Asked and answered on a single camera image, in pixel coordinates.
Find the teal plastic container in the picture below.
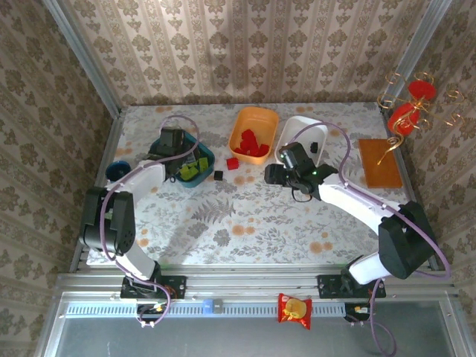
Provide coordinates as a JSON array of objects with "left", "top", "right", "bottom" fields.
[{"left": 148, "top": 128, "right": 216, "bottom": 189}]

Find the floral patterned tablecloth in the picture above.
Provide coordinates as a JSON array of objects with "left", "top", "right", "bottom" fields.
[{"left": 87, "top": 103, "right": 428, "bottom": 266}]

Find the white plastic container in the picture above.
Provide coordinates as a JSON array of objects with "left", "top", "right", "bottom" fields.
[{"left": 274, "top": 115, "right": 329, "bottom": 176}]

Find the orange plastic container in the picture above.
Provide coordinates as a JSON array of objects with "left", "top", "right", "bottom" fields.
[{"left": 228, "top": 106, "right": 280, "bottom": 166}]

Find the dark blue mug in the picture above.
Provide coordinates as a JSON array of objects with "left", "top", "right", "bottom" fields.
[{"left": 105, "top": 160, "right": 131, "bottom": 183}]

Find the orange rectangular board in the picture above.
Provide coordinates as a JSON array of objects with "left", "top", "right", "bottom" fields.
[{"left": 358, "top": 138, "right": 404, "bottom": 190}]

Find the red candle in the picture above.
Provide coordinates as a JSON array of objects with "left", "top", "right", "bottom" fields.
[
  {"left": 408, "top": 80, "right": 437, "bottom": 100},
  {"left": 387, "top": 103, "right": 422, "bottom": 137}
]

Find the red snack packet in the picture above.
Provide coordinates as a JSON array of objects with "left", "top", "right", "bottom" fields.
[{"left": 277, "top": 292, "right": 312, "bottom": 331}]

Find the black board with yellow connector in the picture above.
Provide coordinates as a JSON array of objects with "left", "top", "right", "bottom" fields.
[
  {"left": 344, "top": 303, "right": 376, "bottom": 323},
  {"left": 135, "top": 303, "right": 168, "bottom": 317}
]

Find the grey metal panel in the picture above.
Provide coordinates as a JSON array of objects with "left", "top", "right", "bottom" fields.
[{"left": 36, "top": 292, "right": 469, "bottom": 357}]

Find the aluminium table side rail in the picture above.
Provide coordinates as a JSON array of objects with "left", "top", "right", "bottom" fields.
[
  {"left": 68, "top": 109, "right": 126, "bottom": 274},
  {"left": 378, "top": 103, "right": 440, "bottom": 271}
]

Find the aluminium mounting rail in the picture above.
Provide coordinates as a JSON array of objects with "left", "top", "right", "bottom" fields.
[{"left": 54, "top": 266, "right": 457, "bottom": 298}]

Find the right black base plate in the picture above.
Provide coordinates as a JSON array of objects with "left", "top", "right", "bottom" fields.
[{"left": 316, "top": 274, "right": 387, "bottom": 300}]

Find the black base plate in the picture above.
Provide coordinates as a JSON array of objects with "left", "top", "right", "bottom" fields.
[
  {"left": 119, "top": 274, "right": 187, "bottom": 300},
  {"left": 316, "top": 274, "right": 387, "bottom": 300}
]

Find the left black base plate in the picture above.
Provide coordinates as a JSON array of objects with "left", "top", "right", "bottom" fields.
[{"left": 119, "top": 274, "right": 187, "bottom": 300}]

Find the slotted grey cable duct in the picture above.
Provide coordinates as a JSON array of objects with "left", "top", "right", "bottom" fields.
[{"left": 63, "top": 299, "right": 346, "bottom": 318}]

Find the aluminium frame post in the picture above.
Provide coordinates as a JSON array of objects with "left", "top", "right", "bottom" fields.
[
  {"left": 41, "top": 0, "right": 123, "bottom": 117},
  {"left": 378, "top": 0, "right": 454, "bottom": 109}
]

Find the gold wire candle holder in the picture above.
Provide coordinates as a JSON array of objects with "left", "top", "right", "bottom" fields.
[{"left": 376, "top": 72, "right": 466, "bottom": 167}]

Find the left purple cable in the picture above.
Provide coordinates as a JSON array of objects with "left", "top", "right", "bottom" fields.
[{"left": 99, "top": 115, "right": 202, "bottom": 329}]

